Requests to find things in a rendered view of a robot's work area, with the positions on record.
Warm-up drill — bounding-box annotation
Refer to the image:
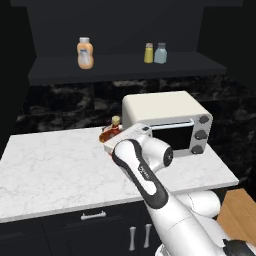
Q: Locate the black cupboard door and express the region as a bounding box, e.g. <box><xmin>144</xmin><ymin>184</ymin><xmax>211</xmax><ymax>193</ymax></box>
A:
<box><xmin>65</xmin><ymin>221</ymin><xmax>142</xmax><ymax>256</ymax></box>
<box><xmin>139</xmin><ymin>211</ymin><xmax>162</xmax><ymax>256</ymax></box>

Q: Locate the silver drawer handle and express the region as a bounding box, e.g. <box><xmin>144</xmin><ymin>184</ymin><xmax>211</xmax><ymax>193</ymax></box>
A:
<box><xmin>80</xmin><ymin>210</ymin><xmax>108</xmax><ymax>222</ymax></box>

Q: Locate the dark grey toaster oven knob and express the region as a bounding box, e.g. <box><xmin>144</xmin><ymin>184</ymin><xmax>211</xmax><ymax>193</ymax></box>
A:
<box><xmin>192</xmin><ymin>144</ymin><xmax>204</xmax><ymax>156</ymax></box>
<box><xmin>195</xmin><ymin>129</ymin><xmax>207</xmax><ymax>141</ymax></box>
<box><xmin>198</xmin><ymin>114</ymin><xmax>210</xmax><ymax>125</ymax></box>

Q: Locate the silver toaster oven handle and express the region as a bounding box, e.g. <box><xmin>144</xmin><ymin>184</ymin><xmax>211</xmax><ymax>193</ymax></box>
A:
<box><xmin>149</xmin><ymin>119</ymin><xmax>196</xmax><ymax>131</ymax></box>

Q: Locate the amber condiment bottle yellow cap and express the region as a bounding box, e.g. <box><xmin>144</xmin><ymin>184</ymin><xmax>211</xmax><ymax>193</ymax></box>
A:
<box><xmin>99</xmin><ymin>115</ymin><xmax>123</xmax><ymax>144</ymax></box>

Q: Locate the orange sauce bottle white cap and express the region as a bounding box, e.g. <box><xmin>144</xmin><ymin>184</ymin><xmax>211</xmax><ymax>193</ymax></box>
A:
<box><xmin>76</xmin><ymin>36</ymin><xmax>95</xmax><ymax>71</ymax></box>

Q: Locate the silver cupboard door handle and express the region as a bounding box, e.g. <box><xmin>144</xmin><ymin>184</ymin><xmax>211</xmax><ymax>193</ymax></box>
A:
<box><xmin>128</xmin><ymin>226</ymin><xmax>138</xmax><ymax>252</ymax></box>
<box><xmin>143</xmin><ymin>223</ymin><xmax>153</xmax><ymax>250</ymax></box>

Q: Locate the dark open wall cabinet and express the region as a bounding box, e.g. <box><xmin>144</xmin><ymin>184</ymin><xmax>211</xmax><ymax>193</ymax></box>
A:
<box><xmin>9</xmin><ymin>0</ymin><xmax>244</xmax><ymax>86</ymax></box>

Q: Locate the pale blue grey shaker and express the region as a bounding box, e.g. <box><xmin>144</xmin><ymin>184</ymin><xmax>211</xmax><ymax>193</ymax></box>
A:
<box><xmin>153</xmin><ymin>41</ymin><xmax>169</xmax><ymax>65</ymax></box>

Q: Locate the black drawer front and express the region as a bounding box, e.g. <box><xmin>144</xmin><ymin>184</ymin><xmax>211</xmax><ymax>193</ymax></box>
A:
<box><xmin>42</xmin><ymin>201</ymin><xmax>145</xmax><ymax>232</ymax></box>

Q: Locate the cream toaster oven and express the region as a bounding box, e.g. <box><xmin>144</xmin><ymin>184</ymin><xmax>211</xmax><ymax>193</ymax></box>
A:
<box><xmin>121</xmin><ymin>90</ymin><xmax>214</xmax><ymax>159</ymax></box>

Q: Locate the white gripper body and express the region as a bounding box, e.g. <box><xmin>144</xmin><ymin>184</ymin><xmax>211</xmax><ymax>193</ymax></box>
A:
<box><xmin>102</xmin><ymin>123</ymin><xmax>150</xmax><ymax>156</ymax></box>

